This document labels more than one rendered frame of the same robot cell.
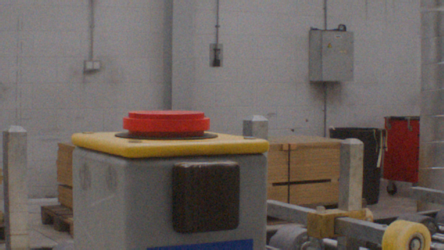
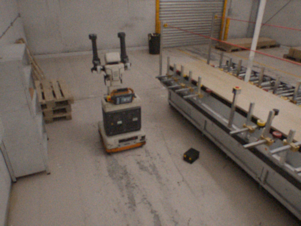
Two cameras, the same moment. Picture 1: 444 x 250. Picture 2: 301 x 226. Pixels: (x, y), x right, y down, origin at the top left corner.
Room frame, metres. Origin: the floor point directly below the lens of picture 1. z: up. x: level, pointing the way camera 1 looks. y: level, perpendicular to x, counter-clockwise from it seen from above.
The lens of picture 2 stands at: (-0.29, -2.54, 2.21)
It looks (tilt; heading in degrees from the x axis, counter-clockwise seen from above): 28 degrees down; 96
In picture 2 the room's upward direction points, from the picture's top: straight up
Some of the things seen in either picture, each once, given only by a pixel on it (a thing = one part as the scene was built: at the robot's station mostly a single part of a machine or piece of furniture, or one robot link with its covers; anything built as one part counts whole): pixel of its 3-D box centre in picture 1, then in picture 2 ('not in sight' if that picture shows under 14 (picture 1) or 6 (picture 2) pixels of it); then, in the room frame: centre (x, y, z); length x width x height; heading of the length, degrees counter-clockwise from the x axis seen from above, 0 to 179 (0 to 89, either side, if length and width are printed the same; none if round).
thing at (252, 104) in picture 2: not in sight; (248, 121); (0.55, -0.21, 0.91); 0.04 x 0.04 x 0.48; 29
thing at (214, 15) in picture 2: not in sight; (211, 42); (0.41, 2.35, 1.25); 0.15 x 0.08 x 1.10; 119
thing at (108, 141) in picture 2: not in sight; (121, 132); (-1.10, 0.56, 0.16); 0.67 x 0.64 x 0.25; 118
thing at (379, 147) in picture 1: (356, 164); not in sight; (8.61, -1.36, 0.36); 0.58 x 0.56 x 0.72; 29
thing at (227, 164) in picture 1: (206, 196); not in sight; (0.39, 0.00, 1.20); 0.03 x 0.01 x 0.03; 119
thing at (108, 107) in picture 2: not in sight; (121, 111); (-1.06, 0.48, 0.59); 0.55 x 0.34 x 0.83; 28
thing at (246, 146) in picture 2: not in sight; (260, 142); (0.61, -0.50, 0.84); 0.43 x 0.03 x 0.04; 29
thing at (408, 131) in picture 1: (420, 155); not in sight; (9.15, -2.13, 0.41); 0.76 x 0.48 x 0.81; 126
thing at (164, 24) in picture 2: not in sight; (163, 49); (-0.53, 1.84, 1.20); 0.15 x 0.12 x 1.00; 119
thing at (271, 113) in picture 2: not in sight; (266, 131); (0.67, -0.42, 0.93); 0.04 x 0.04 x 0.48; 29
